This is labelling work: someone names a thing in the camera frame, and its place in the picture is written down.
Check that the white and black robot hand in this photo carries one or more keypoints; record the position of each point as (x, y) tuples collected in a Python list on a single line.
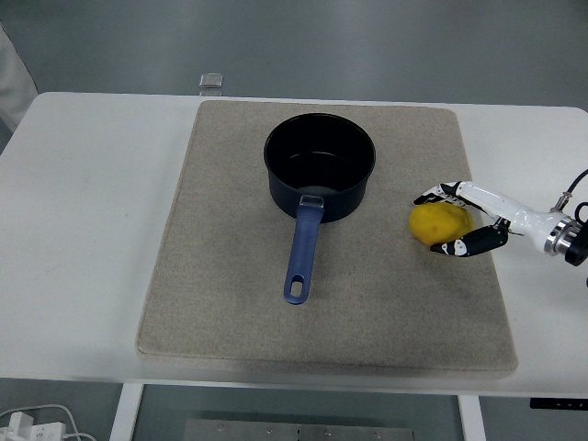
[(498, 217)]

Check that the grey beige table mat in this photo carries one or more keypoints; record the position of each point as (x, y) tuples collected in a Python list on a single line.
[(328, 239)]

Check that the black table control panel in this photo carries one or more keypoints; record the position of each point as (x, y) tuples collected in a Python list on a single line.
[(558, 403)]

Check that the white table leg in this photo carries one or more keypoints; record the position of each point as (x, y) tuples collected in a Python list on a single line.
[(126, 411), (471, 417)]

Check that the grey metal plate with screws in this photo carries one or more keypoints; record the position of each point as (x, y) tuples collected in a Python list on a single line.
[(298, 430)]

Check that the white power strip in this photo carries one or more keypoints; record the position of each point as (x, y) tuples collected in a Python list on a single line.
[(32, 428)]

